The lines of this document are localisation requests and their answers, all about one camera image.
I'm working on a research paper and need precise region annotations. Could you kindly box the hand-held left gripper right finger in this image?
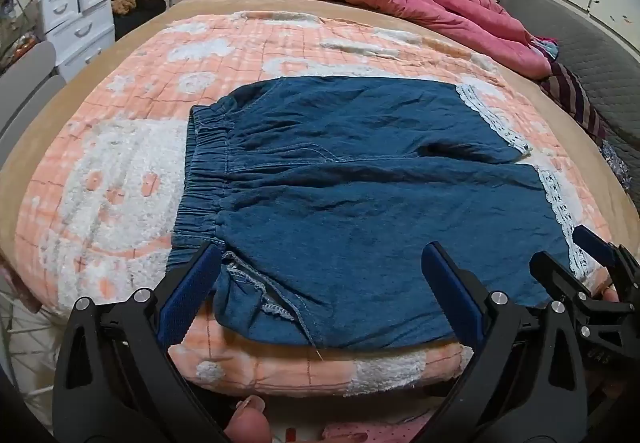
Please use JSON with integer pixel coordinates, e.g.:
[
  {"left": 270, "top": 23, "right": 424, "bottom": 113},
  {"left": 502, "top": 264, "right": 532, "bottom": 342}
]
[{"left": 421, "top": 242, "right": 588, "bottom": 443}]

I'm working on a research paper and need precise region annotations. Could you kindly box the brown fluffy cloth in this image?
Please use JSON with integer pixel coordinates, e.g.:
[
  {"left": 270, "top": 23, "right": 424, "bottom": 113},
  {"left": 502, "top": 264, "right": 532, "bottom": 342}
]
[{"left": 111, "top": 0, "right": 166, "bottom": 16}]

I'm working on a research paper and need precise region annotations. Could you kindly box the white drawer unit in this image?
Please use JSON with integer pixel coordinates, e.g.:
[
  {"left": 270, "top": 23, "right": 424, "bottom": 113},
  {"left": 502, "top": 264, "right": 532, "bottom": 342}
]
[{"left": 32, "top": 0, "right": 117, "bottom": 82}]

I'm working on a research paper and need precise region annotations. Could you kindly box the grey quilted headboard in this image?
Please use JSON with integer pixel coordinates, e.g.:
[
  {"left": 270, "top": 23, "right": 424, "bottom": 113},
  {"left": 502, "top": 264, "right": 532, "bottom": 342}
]
[{"left": 497, "top": 0, "right": 640, "bottom": 184}]

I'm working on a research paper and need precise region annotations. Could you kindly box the blue denim pants lace trim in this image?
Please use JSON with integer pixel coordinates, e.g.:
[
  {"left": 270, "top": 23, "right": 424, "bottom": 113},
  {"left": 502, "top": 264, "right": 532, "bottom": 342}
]
[{"left": 167, "top": 75, "right": 608, "bottom": 351}]

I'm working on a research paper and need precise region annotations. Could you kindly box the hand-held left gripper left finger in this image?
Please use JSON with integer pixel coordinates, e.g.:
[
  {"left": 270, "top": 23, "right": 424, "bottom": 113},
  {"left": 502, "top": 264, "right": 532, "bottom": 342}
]
[{"left": 52, "top": 243, "right": 236, "bottom": 443}]

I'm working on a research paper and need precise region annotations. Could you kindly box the striped dark cloth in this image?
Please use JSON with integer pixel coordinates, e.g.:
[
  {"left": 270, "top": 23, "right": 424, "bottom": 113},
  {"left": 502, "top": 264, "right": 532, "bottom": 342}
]
[{"left": 539, "top": 63, "right": 608, "bottom": 141}]

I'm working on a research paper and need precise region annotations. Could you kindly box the pink dotted cloth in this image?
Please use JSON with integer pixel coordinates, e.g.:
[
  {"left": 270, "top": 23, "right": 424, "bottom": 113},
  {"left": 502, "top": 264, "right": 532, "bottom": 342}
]
[{"left": 285, "top": 415, "right": 436, "bottom": 443}]

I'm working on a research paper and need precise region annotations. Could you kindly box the beige bed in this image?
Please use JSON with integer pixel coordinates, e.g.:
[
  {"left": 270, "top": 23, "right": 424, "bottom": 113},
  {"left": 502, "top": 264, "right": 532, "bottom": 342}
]
[{"left": 0, "top": 0, "right": 640, "bottom": 324}]

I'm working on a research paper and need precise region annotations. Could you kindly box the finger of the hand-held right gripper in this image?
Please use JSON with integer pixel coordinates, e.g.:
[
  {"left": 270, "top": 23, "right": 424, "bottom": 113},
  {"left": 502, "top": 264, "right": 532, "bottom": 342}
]
[
  {"left": 572, "top": 224, "right": 640, "bottom": 304},
  {"left": 529, "top": 249, "right": 608, "bottom": 324}
]

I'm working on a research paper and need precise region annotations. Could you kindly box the colourful patterned cloth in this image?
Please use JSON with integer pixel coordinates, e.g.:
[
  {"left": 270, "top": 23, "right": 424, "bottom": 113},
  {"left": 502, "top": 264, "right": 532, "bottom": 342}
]
[{"left": 535, "top": 37, "right": 560, "bottom": 61}]

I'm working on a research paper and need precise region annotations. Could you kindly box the orange printed fleece blanket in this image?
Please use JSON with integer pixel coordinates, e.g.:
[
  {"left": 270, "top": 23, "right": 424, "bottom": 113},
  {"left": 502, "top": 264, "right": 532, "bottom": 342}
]
[{"left": 15, "top": 10, "right": 616, "bottom": 399}]

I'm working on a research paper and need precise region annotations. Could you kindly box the person's left hand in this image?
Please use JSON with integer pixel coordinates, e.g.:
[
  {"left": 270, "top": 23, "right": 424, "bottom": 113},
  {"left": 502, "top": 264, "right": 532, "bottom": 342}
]
[{"left": 224, "top": 395, "right": 273, "bottom": 443}]

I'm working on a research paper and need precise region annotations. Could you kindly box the clutter of small boxes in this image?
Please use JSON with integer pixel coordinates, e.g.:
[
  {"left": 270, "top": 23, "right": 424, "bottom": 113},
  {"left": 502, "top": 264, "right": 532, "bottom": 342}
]
[{"left": 0, "top": 0, "right": 51, "bottom": 68}]

